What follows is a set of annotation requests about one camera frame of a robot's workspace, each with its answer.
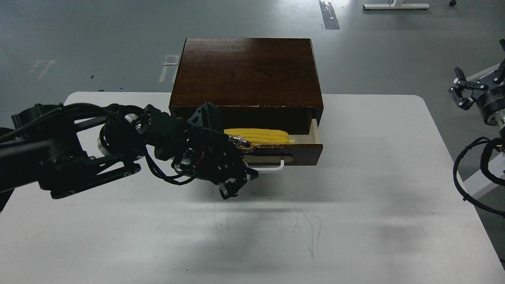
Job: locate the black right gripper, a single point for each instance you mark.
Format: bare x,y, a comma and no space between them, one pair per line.
490,78

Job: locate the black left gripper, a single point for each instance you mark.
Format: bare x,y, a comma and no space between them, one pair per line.
198,148

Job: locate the yellow corn cob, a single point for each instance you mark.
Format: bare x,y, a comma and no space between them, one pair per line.
261,136

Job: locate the wooden drawer with white handle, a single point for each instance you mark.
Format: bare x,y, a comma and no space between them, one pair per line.
305,151

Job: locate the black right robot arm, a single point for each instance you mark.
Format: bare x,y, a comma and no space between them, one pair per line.
487,92

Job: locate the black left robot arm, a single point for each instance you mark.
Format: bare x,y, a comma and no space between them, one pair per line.
68,149

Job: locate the dark wooden drawer cabinet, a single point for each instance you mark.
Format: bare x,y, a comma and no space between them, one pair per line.
256,82

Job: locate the white side table edge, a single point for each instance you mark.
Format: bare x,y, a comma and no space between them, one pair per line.
478,185

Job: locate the white desk leg frame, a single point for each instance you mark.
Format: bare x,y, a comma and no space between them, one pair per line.
396,5

